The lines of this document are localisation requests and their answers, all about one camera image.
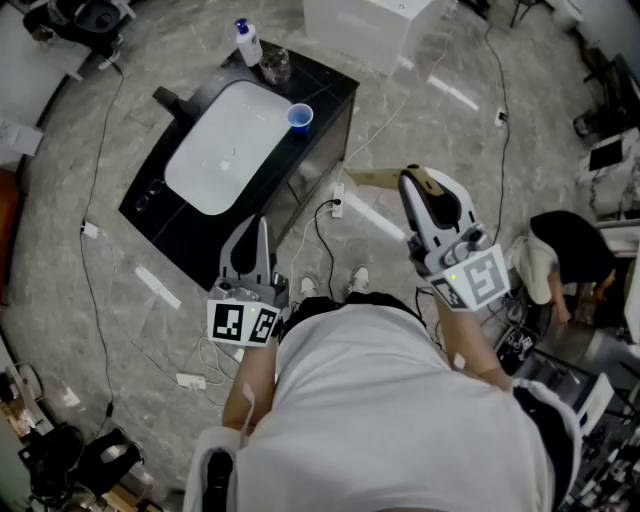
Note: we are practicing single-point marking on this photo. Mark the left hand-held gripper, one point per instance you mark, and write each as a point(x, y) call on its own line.
point(227, 320)

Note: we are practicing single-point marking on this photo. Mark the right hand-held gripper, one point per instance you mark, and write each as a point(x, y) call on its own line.
point(480, 277)

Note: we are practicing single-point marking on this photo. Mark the wooden brush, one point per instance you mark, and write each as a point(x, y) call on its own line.
point(375, 177)

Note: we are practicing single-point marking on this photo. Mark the clear glass cup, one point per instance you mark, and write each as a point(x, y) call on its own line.
point(275, 65)

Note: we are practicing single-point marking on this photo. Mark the person's right forearm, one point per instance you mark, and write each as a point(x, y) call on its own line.
point(470, 340)

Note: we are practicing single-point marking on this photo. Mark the person's left forearm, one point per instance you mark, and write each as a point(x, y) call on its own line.
point(247, 370)

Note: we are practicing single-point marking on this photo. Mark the blue plastic cup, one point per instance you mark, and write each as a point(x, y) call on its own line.
point(300, 117)

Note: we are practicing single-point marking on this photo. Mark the person's left white shoe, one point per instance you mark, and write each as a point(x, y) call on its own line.
point(308, 285)

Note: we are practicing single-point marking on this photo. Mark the person's white shoe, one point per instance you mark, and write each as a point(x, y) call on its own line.
point(359, 279)
point(308, 285)

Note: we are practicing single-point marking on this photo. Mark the black vanity counter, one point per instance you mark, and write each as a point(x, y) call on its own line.
point(170, 235)

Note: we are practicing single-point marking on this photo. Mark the person's black trousers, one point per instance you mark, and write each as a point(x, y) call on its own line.
point(315, 305)

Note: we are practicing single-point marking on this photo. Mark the white power strip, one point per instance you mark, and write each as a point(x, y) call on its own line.
point(338, 200)
point(191, 381)

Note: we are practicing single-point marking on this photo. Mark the white sink basin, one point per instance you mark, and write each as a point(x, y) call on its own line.
point(225, 150)

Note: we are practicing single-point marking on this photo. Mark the person's right white shoe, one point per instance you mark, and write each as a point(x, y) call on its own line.
point(359, 279)

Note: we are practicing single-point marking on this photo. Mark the eyeglasses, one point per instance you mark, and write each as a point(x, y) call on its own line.
point(149, 195)

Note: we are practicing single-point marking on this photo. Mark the small white adapter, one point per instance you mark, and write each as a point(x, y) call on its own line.
point(92, 231)

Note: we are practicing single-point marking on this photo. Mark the black faucet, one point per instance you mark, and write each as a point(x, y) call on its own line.
point(172, 102)

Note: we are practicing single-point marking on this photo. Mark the black tablet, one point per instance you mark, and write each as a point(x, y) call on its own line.
point(606, 155)

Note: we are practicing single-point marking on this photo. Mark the marble table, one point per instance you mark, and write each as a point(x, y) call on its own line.
point(615, 185)

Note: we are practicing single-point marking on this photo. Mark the black chair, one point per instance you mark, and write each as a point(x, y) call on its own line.
point(612, 100)

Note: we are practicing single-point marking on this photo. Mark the white bottle with blue pump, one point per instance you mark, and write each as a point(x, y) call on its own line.
point(248, 45)

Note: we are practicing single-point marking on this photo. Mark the person's white shirt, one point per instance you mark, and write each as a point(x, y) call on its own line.
point(380, 415)

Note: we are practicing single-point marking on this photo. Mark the orange board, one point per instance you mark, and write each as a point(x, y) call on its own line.
point(7, 235)

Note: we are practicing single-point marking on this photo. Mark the white paper sheets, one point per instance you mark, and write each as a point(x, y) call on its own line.
point(17, 140)

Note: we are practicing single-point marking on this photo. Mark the black bags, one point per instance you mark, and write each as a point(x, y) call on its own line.
point(75, 465)

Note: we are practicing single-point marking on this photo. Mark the white table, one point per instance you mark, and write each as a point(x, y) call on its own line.
point(30, 60)

